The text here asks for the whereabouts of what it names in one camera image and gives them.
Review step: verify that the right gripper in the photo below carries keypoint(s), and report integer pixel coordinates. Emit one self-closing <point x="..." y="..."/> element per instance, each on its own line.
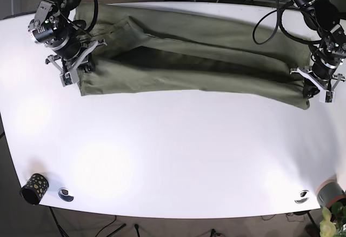
<point x="72" y="54"/>

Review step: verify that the right silver table grommet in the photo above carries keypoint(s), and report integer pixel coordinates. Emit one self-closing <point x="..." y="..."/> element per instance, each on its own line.
<point x="302" y="197"/>

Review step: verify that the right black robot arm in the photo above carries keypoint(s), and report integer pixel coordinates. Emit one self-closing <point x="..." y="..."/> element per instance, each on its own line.
<point x="51" y="21"/>

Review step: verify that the grey flower pot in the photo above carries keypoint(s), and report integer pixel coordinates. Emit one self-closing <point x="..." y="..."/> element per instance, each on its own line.
<point x="330" y="192"/>

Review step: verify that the black gold-dotted cup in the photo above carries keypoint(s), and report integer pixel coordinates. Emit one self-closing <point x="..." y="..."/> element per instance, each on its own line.
<point x="34" y="189"/>

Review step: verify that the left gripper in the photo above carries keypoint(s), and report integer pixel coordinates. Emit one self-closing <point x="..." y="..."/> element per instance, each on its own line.
<point x="320" y="78"/>

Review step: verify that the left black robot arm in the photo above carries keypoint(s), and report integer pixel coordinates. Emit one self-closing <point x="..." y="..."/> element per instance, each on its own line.
<point x="327" y="53"/>

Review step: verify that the left silver table grommet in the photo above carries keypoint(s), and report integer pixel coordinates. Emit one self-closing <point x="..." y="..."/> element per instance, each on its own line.
<point x="65" y="195"/>

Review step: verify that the silver table grommet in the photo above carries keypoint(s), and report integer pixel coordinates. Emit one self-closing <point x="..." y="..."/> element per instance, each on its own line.
<point x="65" y="195"/>
<point x="302" y="197"/>

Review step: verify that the olive green T-shirt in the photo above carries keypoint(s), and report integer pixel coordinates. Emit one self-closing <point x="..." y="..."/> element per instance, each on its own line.
<point x="157" y="50"/>

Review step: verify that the green potted plant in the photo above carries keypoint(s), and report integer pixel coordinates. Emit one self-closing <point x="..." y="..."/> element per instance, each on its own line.
<point x="333" y="222"/>

